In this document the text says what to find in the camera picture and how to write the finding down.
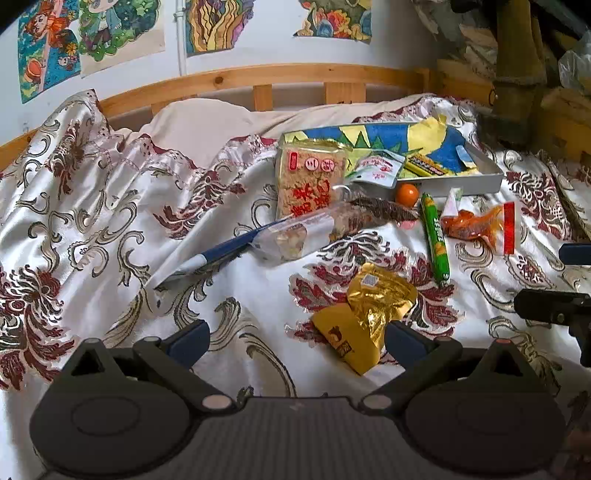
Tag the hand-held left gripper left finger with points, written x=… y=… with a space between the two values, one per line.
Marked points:
x=187 y=342

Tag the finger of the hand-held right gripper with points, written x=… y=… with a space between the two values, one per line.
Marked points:
x=575 y=254
x=549 y=305

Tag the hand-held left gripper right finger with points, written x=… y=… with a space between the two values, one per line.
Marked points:
x=404 y=342

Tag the gold foil packet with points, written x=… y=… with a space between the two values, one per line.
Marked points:
x=376 y=295

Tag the yellow snack packet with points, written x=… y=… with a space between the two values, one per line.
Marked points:
x=346 y=337

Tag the blue white packet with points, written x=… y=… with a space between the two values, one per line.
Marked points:
x=221 y=251

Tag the green sausage stick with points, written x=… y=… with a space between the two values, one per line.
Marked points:
x=436 y=240

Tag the orange snack packet red label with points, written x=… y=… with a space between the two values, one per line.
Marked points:
x=471 y=226

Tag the clear packet dark brown snack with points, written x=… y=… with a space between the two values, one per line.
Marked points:
x=378 y=210

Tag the clear cake packet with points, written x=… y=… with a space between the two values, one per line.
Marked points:
x=295 y=235

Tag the white tray with drawing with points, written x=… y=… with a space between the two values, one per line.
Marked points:
x=415 y=138

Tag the small white green packet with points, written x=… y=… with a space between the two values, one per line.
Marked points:
x=452 y=202

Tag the cardboard pieces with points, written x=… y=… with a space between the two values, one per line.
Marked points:
x=568 y=120

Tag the small orange ball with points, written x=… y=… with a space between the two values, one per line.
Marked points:
x=407 y=194

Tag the striped yellow packet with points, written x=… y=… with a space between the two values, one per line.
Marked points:
x=427 y=165

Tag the floral satin blanket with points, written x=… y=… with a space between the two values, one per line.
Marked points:
x=115 y=184

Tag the white red print packet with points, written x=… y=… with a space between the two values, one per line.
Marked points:
x=376 y=170

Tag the clear plastic bag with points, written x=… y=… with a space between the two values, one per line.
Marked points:
x=576 y=69

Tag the tan rice cracker packet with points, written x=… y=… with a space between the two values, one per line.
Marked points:
x=309 y=180

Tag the beige pillow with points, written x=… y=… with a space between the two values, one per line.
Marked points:
x=198 y=124

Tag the white wall pipe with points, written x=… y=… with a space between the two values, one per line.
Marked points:
x=182 y=41

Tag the green cartoon wall poster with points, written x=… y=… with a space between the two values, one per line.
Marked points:
x=120 y=32

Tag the wavy striped wall poster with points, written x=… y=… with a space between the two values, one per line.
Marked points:
x=217 y=25

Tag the cartoon figure wall poster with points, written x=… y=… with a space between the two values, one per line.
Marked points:
x=46 y=50

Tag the colourful floral wall poster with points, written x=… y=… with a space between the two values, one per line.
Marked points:
x=334 y=21

